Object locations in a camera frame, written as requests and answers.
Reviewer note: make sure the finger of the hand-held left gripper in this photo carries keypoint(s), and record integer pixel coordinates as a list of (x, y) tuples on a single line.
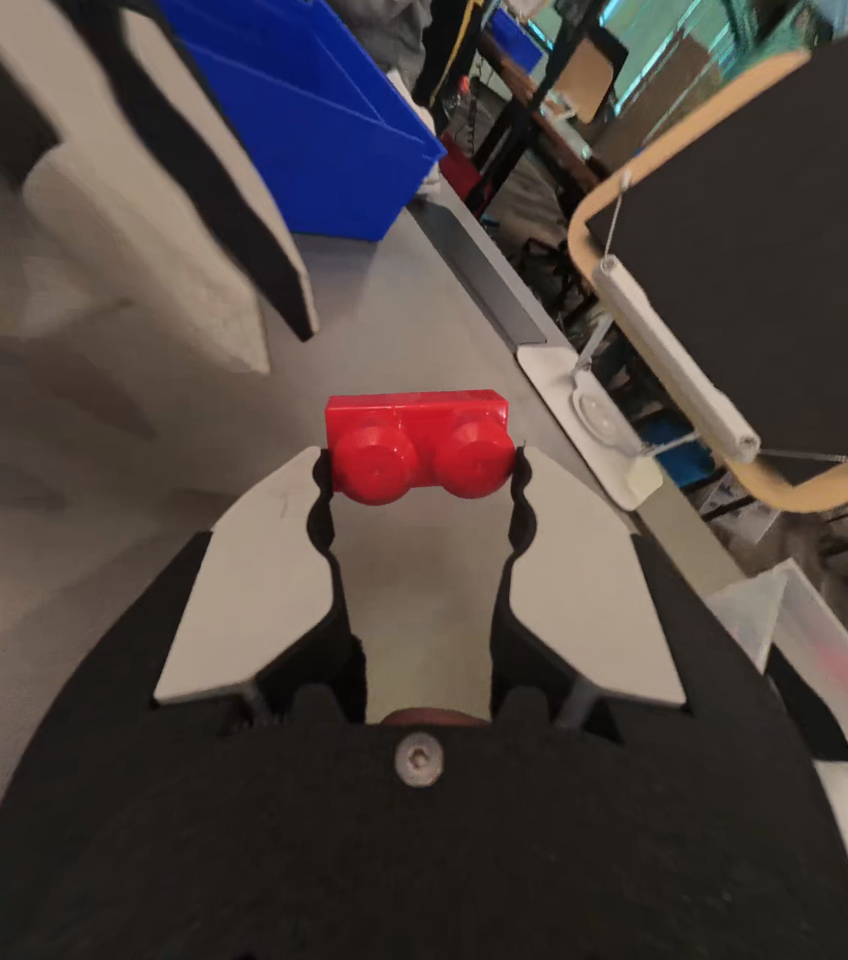
[(11, 67), (169, 247)]

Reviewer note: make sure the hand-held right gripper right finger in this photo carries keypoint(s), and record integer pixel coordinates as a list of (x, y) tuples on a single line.
[(596, 600)]

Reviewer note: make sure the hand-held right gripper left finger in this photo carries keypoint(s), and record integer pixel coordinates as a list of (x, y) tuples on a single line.
[(244, 600)]

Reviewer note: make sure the blue plastic bin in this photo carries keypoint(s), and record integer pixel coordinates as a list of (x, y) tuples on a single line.
[(304, 135)]

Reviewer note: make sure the red two-stud block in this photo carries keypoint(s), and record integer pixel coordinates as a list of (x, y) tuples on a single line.
[(416, 442)]

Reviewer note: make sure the grey desk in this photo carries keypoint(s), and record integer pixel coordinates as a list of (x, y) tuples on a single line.
[(424, 585)]

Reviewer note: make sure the clear plastic storage box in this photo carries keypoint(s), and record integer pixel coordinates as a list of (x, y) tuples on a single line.
[(791, 630)]

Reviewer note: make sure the red bin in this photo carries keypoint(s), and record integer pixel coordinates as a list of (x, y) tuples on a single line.
[(461, 169)]

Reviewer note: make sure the black office chair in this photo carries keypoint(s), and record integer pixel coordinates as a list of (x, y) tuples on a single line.
[(446, 45)]

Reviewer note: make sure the black panel with wooden edge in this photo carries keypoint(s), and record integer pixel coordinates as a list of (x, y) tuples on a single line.
[(769, 262)]

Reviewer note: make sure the wooden-backed chair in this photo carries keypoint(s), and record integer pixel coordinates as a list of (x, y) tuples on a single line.
[(593, 79)]

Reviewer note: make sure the white panel bracket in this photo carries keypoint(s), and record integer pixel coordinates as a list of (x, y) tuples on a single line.
[(671, 352)]

